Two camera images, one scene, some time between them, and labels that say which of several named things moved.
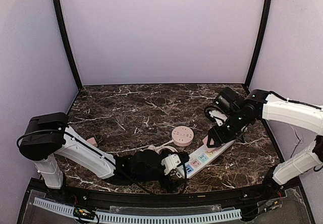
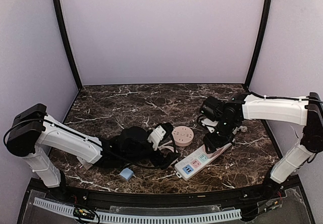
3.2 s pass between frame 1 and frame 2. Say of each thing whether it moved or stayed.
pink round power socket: stayed
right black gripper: stayed
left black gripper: moved
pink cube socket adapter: moved
